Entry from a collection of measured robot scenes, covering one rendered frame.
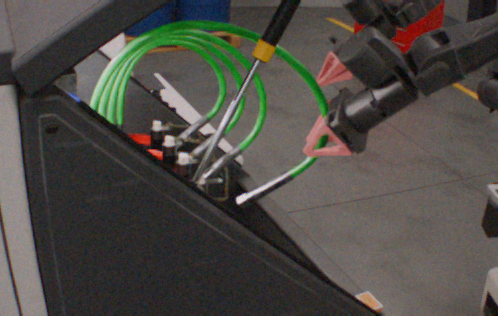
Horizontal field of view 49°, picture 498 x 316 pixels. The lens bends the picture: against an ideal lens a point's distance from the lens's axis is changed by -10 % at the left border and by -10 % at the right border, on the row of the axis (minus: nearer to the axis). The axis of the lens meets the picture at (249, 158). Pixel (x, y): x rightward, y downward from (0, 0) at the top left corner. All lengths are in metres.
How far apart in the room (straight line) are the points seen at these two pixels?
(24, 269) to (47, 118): 0.17
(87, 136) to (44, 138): 0.04
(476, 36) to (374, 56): 0.15
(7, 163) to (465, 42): 0.60
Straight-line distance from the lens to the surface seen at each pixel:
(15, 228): 0.59
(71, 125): 0.55
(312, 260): 1.20
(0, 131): 0.54
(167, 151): 1.17
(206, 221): 0.65
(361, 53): 0.81
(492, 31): 0.85
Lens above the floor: 1.63
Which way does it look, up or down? 26 degrees down
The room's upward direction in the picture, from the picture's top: 4 degrees clockwise
